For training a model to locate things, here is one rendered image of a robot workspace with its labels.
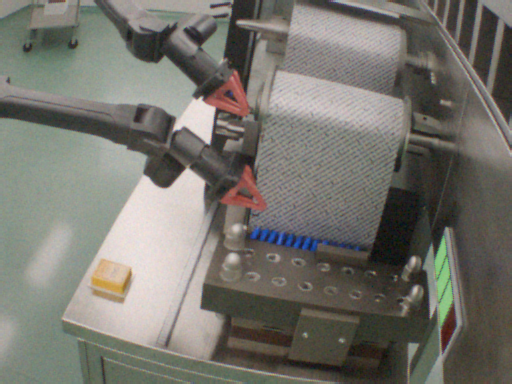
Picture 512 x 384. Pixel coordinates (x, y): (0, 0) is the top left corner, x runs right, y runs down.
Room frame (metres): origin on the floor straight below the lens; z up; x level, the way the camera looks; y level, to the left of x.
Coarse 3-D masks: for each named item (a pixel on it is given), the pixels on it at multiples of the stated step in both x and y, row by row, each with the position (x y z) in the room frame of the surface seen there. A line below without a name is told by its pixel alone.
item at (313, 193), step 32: (288, 160) 1.05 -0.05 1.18; (320, 160) 1.05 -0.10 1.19; (352, 160) 1.04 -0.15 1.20; (288, 192) 1.05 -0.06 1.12; (320, 192) 1.05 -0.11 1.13; (352, 192) 1.04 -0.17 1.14; (384, 192) 1.04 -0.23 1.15; (256, 224) 1.05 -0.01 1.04; (288, 224) 1.05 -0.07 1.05; (320, 224) 1.05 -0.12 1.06; (352, 224) 1.04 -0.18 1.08
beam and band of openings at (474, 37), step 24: (432, 0) 1.58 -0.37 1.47; (456, 0) 1.27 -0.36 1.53; (480, 0) 0.97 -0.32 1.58; (504, 0) 0.82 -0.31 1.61; (456, 24) 1.15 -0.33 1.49; (480, 24) 0.97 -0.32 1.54; (504, 24) 0.82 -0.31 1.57; (456, 48) 1.11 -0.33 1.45; (480, 48) 0.97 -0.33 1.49; (504, 48) 0.82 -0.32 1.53; (480, 72) 0.94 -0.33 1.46; (504, 72) 0.82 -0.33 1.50; (504, 96) 0.82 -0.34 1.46; (504, 120) 0.72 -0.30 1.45
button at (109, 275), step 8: (104, 264) 0.99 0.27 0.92; (112, 264) 1.00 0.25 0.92; (120, 264) 1.00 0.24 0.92; (96, 272) 0.96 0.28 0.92; (104, 272) 0.96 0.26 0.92; (112, 272) 0.97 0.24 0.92; (120, 272) 0.98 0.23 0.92; (128, 272) 0.98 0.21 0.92; (96, 280) 0.94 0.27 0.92; (104, 280) 0.94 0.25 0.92; (112, 280) 0.94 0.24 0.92; (120, 280) 0.95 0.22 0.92; (128, 280) 0.98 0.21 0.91; (104, 288) 0.94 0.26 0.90; (112, 288) 0.94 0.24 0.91; (120, 288) 0.94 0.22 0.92
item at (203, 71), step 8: (200, 48) 1.13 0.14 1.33; (200, 56) 1.11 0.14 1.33; (208, 56) 1.12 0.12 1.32; (192, 64) 1.10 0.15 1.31; (200, 64) 1.10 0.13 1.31; (208, 64) 1.10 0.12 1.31; (216, 64) 1.12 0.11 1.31; (224, 64) 1.13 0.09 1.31; (184, 72) 1.10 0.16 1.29; (192, 72) 1.10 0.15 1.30; (200, 72) 1.09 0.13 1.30; (208, 72) 1.10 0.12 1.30; (216, 72) 1.09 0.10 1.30; (192, 80) 1.10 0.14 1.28; (200, 80) 1.10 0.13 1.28; (208, 80) 1.08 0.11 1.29; (216, 80) 1.07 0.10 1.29; (200, 88) 1.07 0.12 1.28; (200, 96) 1.07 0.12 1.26
